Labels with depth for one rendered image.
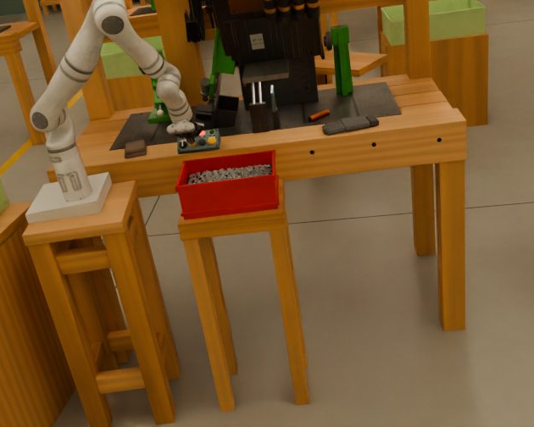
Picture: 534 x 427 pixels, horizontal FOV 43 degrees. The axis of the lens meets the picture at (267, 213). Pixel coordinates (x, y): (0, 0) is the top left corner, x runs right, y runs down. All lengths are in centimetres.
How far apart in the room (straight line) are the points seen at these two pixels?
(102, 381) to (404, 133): 138
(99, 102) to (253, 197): 116
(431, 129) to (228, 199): 77
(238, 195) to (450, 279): 100
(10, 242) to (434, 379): 160
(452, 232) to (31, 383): 164
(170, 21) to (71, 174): 95
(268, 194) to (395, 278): 123
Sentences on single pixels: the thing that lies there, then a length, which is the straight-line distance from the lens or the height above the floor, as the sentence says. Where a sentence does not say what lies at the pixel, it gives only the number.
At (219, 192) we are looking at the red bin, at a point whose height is 88.
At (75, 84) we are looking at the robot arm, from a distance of 208.
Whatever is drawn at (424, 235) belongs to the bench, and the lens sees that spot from 331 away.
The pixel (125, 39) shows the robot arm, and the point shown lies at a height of 139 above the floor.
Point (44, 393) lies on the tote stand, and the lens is 274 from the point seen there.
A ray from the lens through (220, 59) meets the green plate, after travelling 256.
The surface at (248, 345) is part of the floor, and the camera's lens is 290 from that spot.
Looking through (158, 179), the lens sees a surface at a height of 82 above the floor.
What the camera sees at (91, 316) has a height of 36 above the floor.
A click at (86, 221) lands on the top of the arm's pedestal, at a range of 221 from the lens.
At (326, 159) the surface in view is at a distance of 242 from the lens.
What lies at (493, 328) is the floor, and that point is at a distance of 291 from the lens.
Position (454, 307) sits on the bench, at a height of 12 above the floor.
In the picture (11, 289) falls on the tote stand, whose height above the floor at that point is 59.
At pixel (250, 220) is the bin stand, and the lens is 213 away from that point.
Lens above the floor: 176
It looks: 27 degrees down
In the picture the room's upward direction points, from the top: 9 degrees counter-clockwise
